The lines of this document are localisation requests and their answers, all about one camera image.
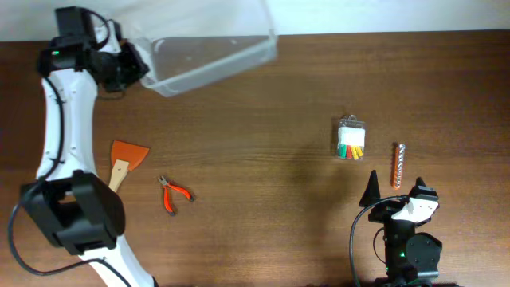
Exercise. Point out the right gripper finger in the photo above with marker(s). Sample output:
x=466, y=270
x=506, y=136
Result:
x=419, y=182
x=371, y=194

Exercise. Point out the orange scraper wooden handle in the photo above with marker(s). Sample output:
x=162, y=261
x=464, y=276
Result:
x=125, y=157

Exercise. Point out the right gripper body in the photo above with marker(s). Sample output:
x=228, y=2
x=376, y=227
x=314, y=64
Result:
x=386, y=214

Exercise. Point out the clear pack coloured wall plugs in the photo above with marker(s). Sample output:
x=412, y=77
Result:
x=351, y=138

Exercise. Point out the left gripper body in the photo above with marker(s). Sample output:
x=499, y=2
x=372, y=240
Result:
x=130, y=64

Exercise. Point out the clear plastic container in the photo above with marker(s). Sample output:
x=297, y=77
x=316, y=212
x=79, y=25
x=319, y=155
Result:
x=191, y=43

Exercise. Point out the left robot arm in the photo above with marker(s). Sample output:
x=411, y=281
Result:
x=73, y=208

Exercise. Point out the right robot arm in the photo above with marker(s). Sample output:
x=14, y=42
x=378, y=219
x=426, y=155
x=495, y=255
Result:
x=410, y=258

